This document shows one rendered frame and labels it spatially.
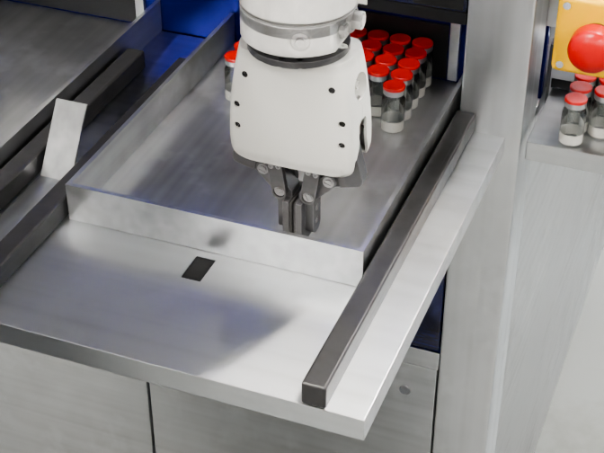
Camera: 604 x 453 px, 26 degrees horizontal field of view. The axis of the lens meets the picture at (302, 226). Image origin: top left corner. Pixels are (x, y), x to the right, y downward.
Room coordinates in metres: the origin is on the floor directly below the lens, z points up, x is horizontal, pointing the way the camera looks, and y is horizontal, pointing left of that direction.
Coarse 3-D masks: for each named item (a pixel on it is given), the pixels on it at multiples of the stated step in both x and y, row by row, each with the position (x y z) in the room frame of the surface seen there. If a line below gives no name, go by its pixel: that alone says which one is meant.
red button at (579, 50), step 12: (588, 24) 0.99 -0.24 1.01; (576, 36) 0.98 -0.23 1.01; (588, 36) 0.98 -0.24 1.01; (600, 36) 0.97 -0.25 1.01; (576, 48) 0.98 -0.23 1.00; (588, 48) 0.97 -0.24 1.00; (600, 48) 0.97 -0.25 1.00; (576, 60) 0.98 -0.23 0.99; (588, 60) 0.97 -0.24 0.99; (600, 60) 0.97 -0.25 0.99; (588, 72) 0.97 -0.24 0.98
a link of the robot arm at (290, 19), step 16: (240, 0) 0.84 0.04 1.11; (256, 0) 0.82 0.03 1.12; (272, 0) 0.81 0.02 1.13; (288, 0) 0.80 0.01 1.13; (304, 0) 0.80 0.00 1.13; (320, 0) 0.81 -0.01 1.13; (336, 0) 0.81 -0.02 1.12; (352, 0) 0.83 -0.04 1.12; (256, 16) 0.82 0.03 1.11; (272, 16) 0.81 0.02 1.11; (288, 16) 0.80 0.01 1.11; (304, 16) 0.80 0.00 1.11; (320, 16) 0.81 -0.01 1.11; (336, 16) 0.81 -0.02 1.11
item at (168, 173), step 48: (192, 96) 1.10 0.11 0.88; (432, 96) 1.10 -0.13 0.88; (144, 144) 1.02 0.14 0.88; (192, 144) 1.02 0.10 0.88; (384, 144) 1.02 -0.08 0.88; (432, 144) 0.98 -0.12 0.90; (96, 192) 0.89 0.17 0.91; (144, 192) 0.94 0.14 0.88; (192, 192) 0.94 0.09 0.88; (240, 192) 0.94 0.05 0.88; (336, 192) 0.94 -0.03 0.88; (384, 192) 0.94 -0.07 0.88; (192, 240) 0.86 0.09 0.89; (240, 240) 0.84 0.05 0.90; (288, 240) 0.83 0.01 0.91; (336, 240) 0.87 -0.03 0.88
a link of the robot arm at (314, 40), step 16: (240, 16) 0.84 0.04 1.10; (352, 16) 0.83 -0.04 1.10; (240, 32) 0.84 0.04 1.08; (256, 32) 0.82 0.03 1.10; (272, 32) 0.81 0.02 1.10; (288, 32) 0.80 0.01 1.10; (304, 32) 0.80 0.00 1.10; (320, 32) 0.81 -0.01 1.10; (336, 32) 0.81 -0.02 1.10; (256, 48) 0.82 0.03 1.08; (272, 48) 0.81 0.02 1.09; (288, 48) 0.80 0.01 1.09; (304, 48) 0.80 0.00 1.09; (320, 48) 0.81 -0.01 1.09; (336, 48) 0.81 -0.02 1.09
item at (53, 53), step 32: (0, 0) 1.31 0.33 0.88; (0, 32) 1.24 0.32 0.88; (32, 32) 1.24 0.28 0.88; (64, 32) 1.24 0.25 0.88; (96, 32) 1.24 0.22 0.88; (128, 32) 1.18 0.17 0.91; (0, 64) 1.17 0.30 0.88; (32, 64) 1.17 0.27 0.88; (64, 64) 1.17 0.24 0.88; (96, 64) 1.12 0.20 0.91; (0, 96) 1.10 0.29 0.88; (32, 96) 1.10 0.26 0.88; (64, 96) 1.06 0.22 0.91; (0, 128) 1.04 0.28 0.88; (32, 128) 1.00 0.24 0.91; (0, 160) 0.95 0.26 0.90
